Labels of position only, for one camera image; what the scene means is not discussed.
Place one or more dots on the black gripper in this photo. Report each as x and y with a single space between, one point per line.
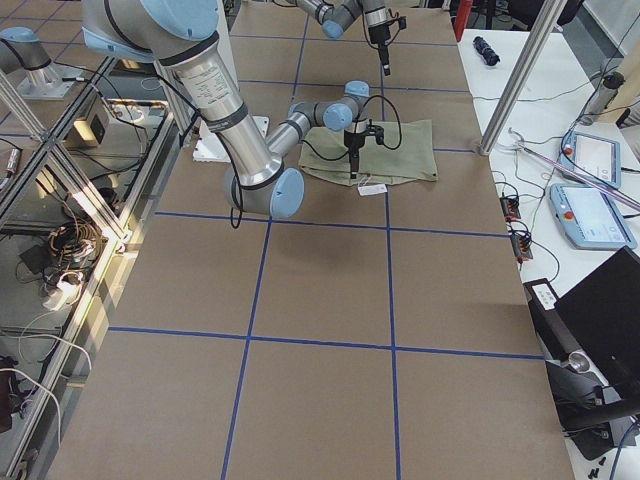
353 143
377 34

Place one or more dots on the olive green long-sleeve shirt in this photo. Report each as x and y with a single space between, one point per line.
325 156

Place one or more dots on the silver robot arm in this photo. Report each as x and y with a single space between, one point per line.
182 36
336 20

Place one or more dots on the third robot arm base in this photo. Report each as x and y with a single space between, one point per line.
21 49

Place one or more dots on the white shirt price tag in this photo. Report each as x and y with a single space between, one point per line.
367 187

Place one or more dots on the dark blue folded cloth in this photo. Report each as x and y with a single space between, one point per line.
485 51

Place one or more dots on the orange electronics board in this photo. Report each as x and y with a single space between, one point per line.
521 244
510 208

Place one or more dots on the white side table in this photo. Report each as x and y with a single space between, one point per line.
552 98

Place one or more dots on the grey metal water bottle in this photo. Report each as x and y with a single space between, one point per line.
603 95

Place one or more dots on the upper teach pendant tablet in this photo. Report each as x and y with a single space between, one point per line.
592 155

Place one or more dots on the teach pendant tablet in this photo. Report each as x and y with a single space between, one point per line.
592 155
589 219

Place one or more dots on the lower teach pendant tablet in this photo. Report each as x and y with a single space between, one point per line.
589 219

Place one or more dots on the black box device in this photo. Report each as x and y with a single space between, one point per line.
599 316

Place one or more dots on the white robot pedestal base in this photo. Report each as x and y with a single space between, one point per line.
213 88

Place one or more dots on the aluminium frame post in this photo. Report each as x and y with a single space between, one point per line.
536 40

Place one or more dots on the black camera stand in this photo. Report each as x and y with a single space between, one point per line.
595 417

